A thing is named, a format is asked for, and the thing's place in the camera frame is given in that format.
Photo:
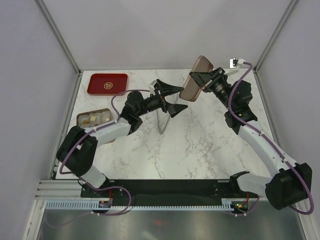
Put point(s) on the left aluminium frame post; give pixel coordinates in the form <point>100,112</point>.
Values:
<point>57,34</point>

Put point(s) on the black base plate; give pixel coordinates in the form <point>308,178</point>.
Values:
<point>177,192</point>

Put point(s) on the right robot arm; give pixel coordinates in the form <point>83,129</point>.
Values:
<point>289,184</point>

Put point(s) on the right aluminium frame post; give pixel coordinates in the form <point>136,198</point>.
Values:
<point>275,34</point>

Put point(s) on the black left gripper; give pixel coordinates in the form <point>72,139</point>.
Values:
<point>173,109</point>

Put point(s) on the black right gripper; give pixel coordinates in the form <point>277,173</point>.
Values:
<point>202,78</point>

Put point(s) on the gold box lid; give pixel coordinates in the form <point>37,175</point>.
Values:
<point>193,83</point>

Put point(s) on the red chocolate tray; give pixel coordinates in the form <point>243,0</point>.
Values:
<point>107,84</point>

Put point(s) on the white cable duct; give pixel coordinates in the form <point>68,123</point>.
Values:
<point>98,205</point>

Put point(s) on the aluminium frame post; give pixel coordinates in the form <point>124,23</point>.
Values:
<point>275,34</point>
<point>57,34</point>

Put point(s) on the metal tongs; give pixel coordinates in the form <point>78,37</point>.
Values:
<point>163,118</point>

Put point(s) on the gold chocolate box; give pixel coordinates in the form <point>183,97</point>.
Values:
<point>101,114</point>

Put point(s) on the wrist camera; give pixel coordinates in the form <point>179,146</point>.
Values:
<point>152,89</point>
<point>234,65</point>

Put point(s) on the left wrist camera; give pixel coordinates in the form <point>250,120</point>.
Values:
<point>152,89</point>

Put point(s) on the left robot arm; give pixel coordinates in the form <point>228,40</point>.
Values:
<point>78,149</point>

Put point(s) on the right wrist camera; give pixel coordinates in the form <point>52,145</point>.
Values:
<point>234,65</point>

